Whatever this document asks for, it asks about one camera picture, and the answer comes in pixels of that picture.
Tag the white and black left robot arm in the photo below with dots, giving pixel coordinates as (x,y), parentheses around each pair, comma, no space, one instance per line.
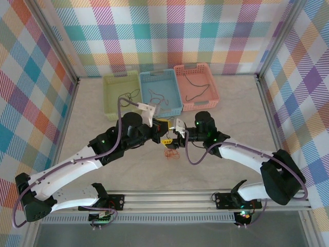
(64,175)

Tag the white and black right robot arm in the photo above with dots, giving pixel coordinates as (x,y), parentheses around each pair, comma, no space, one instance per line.
(239,154)

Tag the green plastic basket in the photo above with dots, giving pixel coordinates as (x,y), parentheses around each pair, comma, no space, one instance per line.
(115,85)

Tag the blue plastic basket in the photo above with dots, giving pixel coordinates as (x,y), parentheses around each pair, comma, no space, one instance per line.
(160,82)

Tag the pink plastic basket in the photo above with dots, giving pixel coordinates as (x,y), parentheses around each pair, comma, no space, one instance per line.
(203,74)

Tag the green left controller board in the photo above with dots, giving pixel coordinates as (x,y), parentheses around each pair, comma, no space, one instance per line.
(101,217)

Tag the right controller board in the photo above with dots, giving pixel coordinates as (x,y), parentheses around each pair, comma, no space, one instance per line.
(242,215)

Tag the aluminium mounting rail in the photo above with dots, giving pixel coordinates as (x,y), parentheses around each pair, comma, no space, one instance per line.
(167,200)

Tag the aluminium side rail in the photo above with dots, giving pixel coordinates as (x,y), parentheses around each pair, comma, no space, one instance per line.
(270,113)
(69,115)

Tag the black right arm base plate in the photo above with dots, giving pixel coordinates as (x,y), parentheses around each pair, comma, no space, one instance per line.
(223,200)

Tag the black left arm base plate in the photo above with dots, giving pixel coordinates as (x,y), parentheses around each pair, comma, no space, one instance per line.
(118,202)

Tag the aluminium frame post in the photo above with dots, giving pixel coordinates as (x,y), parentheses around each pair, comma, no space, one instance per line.
(278,36)
(55,41)

